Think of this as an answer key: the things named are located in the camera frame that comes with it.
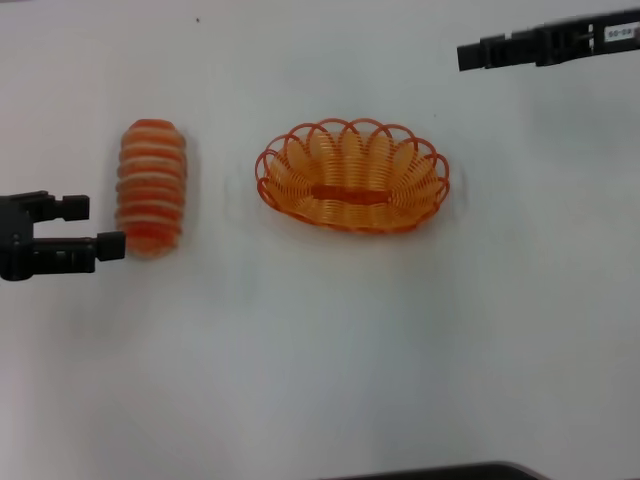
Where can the orange woven plastic basket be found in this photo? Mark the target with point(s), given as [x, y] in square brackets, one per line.
[352, 200]

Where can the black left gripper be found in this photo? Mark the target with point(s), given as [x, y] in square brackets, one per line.
[15, 240]

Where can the dark rounded robot base edge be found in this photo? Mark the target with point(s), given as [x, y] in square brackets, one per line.
[440, 472]

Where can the sliced orange toy bread loaf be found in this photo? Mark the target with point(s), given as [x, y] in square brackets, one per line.
[151, 185]

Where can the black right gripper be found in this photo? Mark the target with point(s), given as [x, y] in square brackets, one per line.
[570, 40]

